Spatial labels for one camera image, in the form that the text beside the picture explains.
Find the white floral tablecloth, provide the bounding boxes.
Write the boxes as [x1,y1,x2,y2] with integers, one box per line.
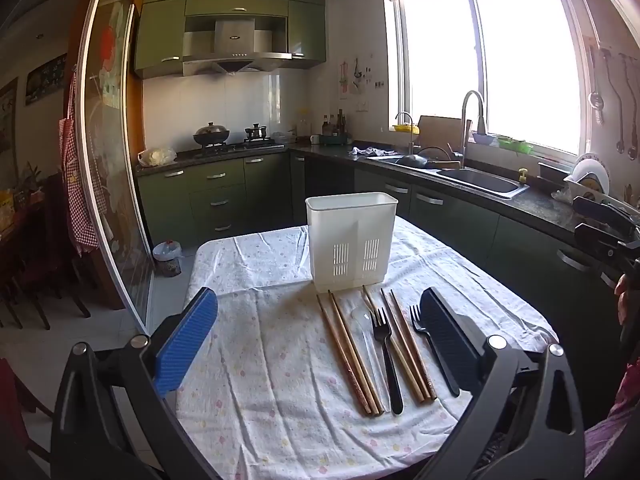
[175,222,560,480]

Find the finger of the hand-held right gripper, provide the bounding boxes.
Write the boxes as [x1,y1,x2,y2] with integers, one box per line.
[574,224,626,261]
[573,196,638,233]

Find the steel range hood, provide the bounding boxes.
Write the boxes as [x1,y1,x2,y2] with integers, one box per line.
[182,16,293,77]

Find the white plates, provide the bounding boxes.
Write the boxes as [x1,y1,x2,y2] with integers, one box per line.
[572,154,611,192]

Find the dark stone countertop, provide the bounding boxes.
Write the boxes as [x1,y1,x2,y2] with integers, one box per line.
[135,142,621,241]

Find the black tray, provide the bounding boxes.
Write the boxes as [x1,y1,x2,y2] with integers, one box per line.
[539,162,571,186]

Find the gas stove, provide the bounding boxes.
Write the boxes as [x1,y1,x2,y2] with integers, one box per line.
[177,140,286,154]

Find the wooden cutting board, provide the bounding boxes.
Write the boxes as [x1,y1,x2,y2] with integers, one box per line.
[416,115,471,154]

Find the small steel faucet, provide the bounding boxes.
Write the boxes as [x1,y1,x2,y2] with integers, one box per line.
[395,111,417,154]

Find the green basket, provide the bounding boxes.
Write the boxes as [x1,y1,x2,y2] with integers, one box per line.
[497,136,534,155]

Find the white plastic utensil holder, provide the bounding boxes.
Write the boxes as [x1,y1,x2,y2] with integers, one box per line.
[305,192,399,294]

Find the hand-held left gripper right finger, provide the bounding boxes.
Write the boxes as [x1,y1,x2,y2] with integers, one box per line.
[419,287,586,480]

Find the metal strainer ladle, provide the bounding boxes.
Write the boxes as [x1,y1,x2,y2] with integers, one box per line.
[588,46,606,126]

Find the wall decal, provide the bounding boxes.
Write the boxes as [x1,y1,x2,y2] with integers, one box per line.
[340,55,374,101]

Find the black wok with lid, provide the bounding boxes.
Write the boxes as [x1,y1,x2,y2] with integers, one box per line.
[193,121,231,148]

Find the row of condiment bottles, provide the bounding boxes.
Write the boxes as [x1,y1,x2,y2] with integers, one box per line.
[320,109,352,146]

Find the window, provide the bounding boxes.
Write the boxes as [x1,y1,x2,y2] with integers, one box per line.
[382,0,596,158]

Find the green base kitchen cabinets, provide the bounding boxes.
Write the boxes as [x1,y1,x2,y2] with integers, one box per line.
[136,151,626,341]

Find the dark wooden chairs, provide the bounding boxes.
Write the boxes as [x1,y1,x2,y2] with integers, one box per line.
[0,175,92,331]

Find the steel double sink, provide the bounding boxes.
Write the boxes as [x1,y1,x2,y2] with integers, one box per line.
[367,152,530,200]

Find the small trash bin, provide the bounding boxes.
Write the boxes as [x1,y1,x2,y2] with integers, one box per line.
[152,241,182,277]

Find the glass sliding door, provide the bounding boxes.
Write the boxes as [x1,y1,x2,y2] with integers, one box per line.
[77,0,153,336]

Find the tall steel faucet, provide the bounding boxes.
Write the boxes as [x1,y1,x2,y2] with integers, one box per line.
[459,90,488,168]

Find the dark framed wall picture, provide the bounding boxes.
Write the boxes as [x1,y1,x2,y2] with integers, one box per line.
[25,54,68,106]

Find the white plastic bag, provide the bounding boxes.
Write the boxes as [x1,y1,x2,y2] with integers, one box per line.
[137,147,177,167]

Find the white dish rack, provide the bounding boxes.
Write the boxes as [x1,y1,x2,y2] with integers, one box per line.
[562,172,631,211]

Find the red checkered apron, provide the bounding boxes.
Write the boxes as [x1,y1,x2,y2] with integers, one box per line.
[58,72,101,256]

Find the green upper kitchen cabinets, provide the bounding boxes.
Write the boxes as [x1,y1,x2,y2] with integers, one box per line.
[134,0,328,80]

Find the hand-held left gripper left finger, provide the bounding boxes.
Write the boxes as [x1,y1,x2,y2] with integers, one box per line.
[50,286,221,480]

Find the black plastic fork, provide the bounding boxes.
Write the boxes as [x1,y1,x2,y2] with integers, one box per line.
[371,307,404,416]
[409,304,461,397]

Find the person's right hand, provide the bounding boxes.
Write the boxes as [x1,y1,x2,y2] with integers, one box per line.
[614,260,640,328]

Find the clear plastic spoon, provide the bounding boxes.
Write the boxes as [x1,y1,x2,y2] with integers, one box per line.
[350,308,386,411]

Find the person's pink patterned clothing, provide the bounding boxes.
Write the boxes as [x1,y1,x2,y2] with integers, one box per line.
[584,355,640,476]

